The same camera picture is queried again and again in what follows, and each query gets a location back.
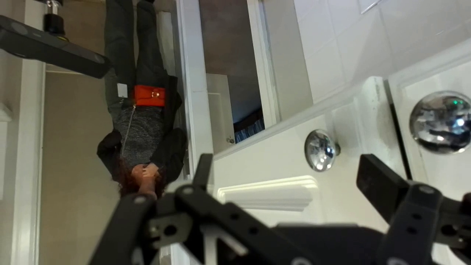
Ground person in grey clothes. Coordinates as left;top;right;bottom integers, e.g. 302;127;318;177
98;0;187;197

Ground chrome door knob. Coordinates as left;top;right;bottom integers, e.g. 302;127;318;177
410;89;471;154
304;129;342;172

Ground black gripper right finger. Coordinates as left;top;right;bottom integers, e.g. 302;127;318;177
357;154;471;265

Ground white upper cabinet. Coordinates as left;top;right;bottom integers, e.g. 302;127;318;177
212;76;405;230

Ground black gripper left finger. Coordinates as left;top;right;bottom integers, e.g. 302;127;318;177
89;152;315;265

